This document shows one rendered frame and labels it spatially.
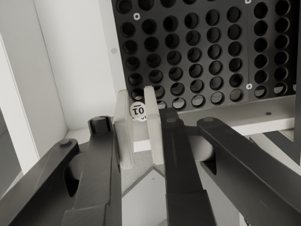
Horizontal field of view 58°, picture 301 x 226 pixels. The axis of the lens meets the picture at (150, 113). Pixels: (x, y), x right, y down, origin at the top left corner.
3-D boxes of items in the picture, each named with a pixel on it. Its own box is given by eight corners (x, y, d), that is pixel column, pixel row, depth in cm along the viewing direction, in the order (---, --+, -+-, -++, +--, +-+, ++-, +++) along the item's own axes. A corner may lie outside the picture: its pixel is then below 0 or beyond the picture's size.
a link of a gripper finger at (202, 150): (163, 141, 13) (224, 133, 13) (156, 108, 18) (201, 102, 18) (167, 168, 14) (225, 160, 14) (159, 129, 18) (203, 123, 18)
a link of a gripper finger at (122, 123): (134, 169, 16) (121, 171, 16) (133, 123, 22) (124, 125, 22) (125, 120, 15) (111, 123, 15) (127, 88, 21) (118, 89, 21)
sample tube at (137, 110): (129, 107, 24) (127, 102, 19) (143, 104, 24) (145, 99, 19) (131, 121, 24) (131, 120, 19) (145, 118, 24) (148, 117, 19)
